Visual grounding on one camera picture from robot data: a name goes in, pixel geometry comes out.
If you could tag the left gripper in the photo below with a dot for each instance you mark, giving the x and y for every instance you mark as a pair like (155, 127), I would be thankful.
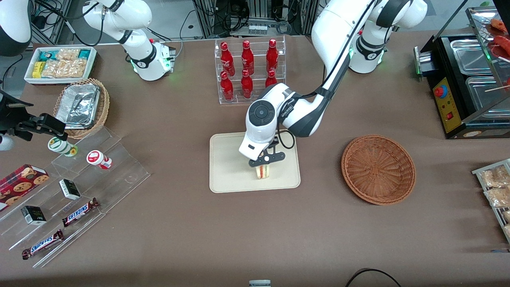
(275, 140)

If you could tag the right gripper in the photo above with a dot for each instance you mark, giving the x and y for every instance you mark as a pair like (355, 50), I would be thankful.
(8, 116)

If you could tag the triangular sandwich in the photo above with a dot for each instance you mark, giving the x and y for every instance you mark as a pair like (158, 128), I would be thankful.
(262, 172)

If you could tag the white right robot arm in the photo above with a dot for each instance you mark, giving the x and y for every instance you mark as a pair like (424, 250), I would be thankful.
(139, 44)

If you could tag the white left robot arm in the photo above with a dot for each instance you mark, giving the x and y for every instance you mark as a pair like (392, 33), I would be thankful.
(334, 32)

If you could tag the beige plastic serving tray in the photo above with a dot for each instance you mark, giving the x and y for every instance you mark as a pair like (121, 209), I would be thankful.
(227, 167)

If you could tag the light wicker basket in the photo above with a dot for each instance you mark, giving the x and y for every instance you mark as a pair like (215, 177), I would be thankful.
(102, 111)

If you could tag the brown round wicker basket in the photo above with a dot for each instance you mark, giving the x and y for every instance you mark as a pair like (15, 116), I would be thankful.
(378, 169)

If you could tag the red tartan cookie box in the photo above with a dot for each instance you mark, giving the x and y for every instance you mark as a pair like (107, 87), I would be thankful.
(22, 183)

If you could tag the green white yoghurt bottle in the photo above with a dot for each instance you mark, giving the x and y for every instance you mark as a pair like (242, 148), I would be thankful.
(61, 146)

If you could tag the clear acrylic bottle rack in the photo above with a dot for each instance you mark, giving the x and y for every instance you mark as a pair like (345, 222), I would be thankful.
(239, 102)

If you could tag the white rectangular snack bin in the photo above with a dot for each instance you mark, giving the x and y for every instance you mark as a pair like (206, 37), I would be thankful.
(30, 77)

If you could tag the small black carton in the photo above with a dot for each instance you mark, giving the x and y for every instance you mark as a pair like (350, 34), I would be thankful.
(34, 215)
(69, 189)

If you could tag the red cola bottle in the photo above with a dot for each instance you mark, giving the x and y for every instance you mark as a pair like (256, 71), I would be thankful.
(247, 87)
(272, 56)
(227, 59)
(247, 57)
(271, 79)
(227, 88)

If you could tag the yellow snack packet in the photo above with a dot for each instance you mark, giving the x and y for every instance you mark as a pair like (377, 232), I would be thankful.
(38, 69)

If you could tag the stacked aluminium foil trays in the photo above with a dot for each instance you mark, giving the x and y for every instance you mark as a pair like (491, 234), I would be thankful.
(77, 105)

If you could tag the red white yoghurt bottle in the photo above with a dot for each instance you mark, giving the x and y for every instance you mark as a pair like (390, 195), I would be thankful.
(97, 158)

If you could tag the large clear rice cracker bag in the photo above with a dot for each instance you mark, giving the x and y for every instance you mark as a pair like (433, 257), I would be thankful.
(65, 68)

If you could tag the teal snack packet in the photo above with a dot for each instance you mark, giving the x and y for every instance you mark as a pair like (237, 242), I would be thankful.
(84, 54)
(47, 56)

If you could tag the brown snickers bar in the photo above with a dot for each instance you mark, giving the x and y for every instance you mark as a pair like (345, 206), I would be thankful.
(79, 212)
(42, 244)

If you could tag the small clear rice cracker bag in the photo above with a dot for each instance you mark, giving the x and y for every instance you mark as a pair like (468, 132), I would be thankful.
(67, 54)

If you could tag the clear acrylic step display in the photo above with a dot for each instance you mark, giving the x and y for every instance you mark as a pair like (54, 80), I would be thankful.
(119, 171)

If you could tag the small grey device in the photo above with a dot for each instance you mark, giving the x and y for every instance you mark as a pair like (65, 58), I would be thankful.
(259, 284)

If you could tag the white power strip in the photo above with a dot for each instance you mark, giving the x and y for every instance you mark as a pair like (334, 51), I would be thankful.
(257, 29)

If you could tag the black hot food warmer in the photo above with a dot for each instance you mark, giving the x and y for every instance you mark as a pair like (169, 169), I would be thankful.
(448, 103)

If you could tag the steel warmer pan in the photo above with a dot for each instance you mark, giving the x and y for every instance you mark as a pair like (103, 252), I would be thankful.
(484, 95)
(470, 57)

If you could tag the clear fried snack bag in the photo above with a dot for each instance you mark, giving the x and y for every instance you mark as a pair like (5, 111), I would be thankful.
(498, 197)
(494, 177)

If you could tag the dark grey left wrist camera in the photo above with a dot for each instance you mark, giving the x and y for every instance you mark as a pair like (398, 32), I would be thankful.
(271, 156)

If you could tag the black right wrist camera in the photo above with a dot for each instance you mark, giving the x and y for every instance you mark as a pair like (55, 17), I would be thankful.
(50, 124)

